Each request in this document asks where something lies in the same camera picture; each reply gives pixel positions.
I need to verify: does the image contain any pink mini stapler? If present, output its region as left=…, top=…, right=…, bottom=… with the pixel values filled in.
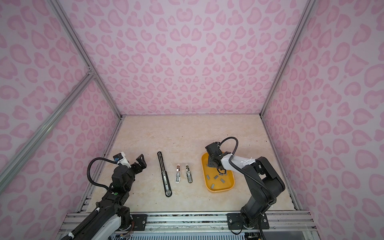
left=175, top=165, right=181, bottom=184

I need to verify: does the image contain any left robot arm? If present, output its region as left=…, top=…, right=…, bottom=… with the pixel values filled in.
left=62, top=153, right=147, bottom=240

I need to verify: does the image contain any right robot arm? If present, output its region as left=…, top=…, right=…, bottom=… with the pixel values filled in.
left=206, top=142, right=286, bottom=229

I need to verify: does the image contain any yellow plastic tray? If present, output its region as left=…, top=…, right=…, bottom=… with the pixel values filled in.
left=202, top=153, right=235, bottom=193

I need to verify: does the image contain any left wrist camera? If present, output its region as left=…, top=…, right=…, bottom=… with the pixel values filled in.
left=113, top=152, right=131, bottom=169

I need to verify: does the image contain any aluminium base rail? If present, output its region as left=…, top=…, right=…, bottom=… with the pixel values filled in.
left=75, top=211, right=320, bottom=240

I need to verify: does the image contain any diagonal aluminium frame bar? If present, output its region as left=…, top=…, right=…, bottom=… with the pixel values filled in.
left=1, top=71, right=95, bottom=193

